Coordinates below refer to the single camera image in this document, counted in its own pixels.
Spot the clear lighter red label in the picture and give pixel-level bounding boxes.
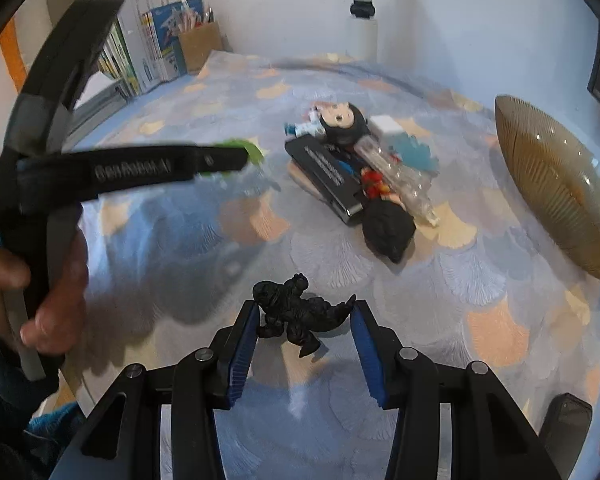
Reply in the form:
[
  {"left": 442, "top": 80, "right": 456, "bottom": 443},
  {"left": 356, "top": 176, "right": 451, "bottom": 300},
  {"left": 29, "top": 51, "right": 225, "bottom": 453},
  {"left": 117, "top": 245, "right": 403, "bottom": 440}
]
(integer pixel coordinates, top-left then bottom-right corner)
[{"left": 355, "top": 141, "right": 443, "bottom": 228}]

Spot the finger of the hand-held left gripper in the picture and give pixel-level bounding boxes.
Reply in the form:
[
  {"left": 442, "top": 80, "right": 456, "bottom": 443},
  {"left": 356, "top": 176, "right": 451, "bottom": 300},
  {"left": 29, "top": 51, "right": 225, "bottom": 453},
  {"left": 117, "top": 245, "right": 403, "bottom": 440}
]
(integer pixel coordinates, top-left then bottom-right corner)
[{"left": 180, "top": 144, "right": 249, "bottom": 184}]

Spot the person's left hand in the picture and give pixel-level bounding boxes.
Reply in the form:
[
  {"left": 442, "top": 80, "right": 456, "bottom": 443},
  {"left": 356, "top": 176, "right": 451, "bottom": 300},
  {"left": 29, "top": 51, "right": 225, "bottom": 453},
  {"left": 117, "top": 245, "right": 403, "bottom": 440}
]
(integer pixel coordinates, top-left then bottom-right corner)
[{"left": 0, "top": 232, "right": 90, "bottom": 356}]

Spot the small green toy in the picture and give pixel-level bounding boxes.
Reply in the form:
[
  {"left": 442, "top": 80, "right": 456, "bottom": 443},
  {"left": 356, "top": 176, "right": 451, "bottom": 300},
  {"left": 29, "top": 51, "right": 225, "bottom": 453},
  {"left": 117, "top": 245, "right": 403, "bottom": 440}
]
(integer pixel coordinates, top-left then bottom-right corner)
[{"left": 215, "top": 137, "right": 266, "bottom": 178}]

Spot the cardboard pen holder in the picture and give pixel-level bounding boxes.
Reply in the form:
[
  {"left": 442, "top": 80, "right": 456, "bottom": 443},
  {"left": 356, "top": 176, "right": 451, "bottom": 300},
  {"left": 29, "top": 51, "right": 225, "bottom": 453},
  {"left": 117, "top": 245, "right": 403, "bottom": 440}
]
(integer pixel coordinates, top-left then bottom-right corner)
[{"left": 178, "top": 21, "right": 224, "bottom": 73}]

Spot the bundle of pens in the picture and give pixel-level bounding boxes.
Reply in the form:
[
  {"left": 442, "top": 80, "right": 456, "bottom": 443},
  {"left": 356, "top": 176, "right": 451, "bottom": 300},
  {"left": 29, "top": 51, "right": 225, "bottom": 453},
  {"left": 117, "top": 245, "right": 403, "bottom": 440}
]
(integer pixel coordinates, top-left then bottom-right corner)
[{"left": 177, "top": 0, "right": 216, "bottom": 36}]

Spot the ribbed amber glass bowl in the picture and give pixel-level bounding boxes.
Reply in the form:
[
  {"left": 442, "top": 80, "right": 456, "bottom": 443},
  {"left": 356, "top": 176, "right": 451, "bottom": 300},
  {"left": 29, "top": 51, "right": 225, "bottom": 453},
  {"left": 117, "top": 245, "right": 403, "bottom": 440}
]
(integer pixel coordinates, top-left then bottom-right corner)
[{"left": 495, "top": 94, "right": 600, "bottom": 282}]

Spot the white cube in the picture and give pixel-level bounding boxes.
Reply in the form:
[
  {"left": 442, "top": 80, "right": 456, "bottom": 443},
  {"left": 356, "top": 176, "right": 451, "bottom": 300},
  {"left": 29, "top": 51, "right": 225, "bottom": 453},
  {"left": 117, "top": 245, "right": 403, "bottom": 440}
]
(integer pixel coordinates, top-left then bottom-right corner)
[{"left": 369, "top": 115, "right": 403, "bottom": 140}]

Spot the dark grey chair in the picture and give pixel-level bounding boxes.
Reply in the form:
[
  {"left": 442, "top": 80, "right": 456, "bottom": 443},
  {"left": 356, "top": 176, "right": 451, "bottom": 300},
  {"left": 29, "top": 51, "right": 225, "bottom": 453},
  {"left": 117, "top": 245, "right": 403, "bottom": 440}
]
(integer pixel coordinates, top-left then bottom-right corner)
[{"left": 537, "top": 392, "right": 593, "bottom": 456}]

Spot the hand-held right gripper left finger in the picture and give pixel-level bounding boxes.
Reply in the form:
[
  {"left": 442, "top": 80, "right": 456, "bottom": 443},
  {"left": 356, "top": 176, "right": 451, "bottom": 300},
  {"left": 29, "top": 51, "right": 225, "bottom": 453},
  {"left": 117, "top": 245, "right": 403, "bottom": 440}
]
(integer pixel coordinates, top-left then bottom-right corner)
[{"left": 80, "top": 300, "right": 261, "bottom": 480}]

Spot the black-haired doll white outfit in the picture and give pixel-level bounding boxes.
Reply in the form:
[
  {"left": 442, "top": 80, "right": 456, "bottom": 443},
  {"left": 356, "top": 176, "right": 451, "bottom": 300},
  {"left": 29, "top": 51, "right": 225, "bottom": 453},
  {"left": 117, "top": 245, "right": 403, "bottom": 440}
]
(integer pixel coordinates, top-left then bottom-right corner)
[{"left": 285, "top": 101, "right": 371, "bottom": 147}]

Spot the row of books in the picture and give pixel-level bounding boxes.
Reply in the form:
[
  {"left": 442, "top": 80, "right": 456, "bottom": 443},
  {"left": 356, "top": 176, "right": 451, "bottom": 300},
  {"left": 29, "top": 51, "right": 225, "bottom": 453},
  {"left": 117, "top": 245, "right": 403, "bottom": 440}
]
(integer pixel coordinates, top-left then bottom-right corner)
[{"left": 95, "top": 0, "right": 206, "bottom": 101}]

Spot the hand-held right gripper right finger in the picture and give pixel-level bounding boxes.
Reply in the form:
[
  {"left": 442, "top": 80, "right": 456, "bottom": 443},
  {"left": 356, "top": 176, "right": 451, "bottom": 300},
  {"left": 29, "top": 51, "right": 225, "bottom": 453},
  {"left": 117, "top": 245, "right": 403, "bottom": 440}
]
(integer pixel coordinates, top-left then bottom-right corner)
[{"left": 350, "top": 300, "right": 561, "bottom": 480}]

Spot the black round plush toy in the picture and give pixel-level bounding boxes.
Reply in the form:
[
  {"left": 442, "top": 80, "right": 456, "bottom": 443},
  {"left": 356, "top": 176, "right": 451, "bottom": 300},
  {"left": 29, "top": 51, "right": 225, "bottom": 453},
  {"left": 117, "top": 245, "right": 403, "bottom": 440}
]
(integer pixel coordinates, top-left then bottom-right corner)
[{"left": 361, "top": 167, "right": 417, "bottom": 264}]

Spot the black rectangular box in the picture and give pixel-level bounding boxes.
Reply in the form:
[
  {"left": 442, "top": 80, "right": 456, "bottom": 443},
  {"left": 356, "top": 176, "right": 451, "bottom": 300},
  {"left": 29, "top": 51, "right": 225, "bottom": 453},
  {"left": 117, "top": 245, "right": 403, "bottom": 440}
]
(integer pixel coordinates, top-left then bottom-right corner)
[{"left": 285, "top": 137, "right": 366, "bottom": 226}]

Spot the teal spiky toy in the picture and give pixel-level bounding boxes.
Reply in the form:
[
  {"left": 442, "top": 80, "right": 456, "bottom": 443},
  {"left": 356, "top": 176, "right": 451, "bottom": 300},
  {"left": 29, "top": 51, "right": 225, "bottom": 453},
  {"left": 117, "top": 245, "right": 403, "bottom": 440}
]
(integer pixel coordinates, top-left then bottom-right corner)
[{"left": 387, "top": 132, "right": 440, "bottom": 173}]

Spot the black dinosaur figure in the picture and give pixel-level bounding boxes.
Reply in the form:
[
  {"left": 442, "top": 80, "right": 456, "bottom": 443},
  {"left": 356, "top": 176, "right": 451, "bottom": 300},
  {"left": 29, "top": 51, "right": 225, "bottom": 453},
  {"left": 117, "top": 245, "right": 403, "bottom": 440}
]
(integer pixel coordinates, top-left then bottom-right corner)
[{"left": 251, "top": 273, "right": 357, "bottom": 359}]

